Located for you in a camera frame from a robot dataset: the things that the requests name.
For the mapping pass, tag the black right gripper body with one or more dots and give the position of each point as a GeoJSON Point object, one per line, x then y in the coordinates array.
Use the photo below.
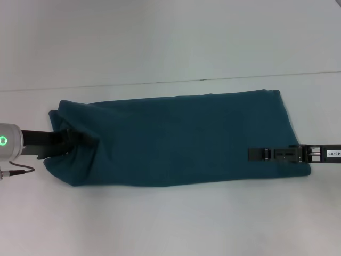
{"type": "Point", "coordinates": [322, 154]}

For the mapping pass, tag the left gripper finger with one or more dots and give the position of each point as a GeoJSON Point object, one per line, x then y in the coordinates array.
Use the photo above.
{"type": "Point", "coordinates": [85, 139]}

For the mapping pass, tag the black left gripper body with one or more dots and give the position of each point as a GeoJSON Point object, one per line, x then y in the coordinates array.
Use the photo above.
{"type": "Point", "coordinates": [42, 144]}

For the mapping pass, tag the teal FREE print t-shirt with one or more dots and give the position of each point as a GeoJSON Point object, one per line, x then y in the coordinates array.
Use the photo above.
{"type": "Point", "coordinates": [173, 138]}

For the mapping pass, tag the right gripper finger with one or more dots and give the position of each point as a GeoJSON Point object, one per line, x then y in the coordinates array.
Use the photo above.
{"type": "Point", "coordinates": [258, 154]}

